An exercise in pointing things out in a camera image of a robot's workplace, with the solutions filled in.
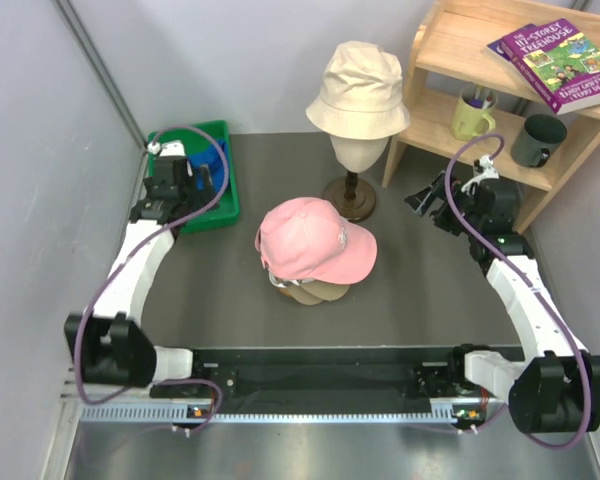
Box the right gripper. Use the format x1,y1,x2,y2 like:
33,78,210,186
405,172,484,237

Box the cream bucket hat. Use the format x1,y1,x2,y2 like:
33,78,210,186
306,41,410,140

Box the pink white baseball cap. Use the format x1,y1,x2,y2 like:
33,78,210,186
254,197,378,285

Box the black cap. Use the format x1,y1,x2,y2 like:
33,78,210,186
269,275,314,288

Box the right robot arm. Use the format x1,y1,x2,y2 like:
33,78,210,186
405,174,600,434

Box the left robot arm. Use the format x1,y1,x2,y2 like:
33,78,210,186
64,152,214,397

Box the blue item in bin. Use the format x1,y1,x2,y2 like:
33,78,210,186
187,144,225,193

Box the cream mannequin head stand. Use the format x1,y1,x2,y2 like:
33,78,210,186
322,135,389,223

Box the light green mug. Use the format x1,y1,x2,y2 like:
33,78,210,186
451,85,498,141

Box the pens in mug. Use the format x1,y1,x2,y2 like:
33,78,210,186
467,85,495,110

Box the dark grey mug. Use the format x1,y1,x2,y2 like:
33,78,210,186
510,114,568,168

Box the wooden shelf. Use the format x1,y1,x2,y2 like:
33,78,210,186
382,0,600,238

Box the wooden mushroom hat stand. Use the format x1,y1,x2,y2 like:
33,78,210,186
275,287,294,299

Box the purple treehouse book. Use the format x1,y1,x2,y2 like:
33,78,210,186
501,18,600,115

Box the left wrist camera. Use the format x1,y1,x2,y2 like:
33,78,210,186
147,140,186,158

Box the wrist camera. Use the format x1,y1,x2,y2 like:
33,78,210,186
461,155,499,196
147,140,186,158

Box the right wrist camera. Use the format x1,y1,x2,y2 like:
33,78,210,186
461,155,499,196

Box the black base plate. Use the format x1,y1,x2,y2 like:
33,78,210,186
149,344,531,415

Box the aluminium rail frame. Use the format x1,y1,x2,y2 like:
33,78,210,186
43,376,600,479

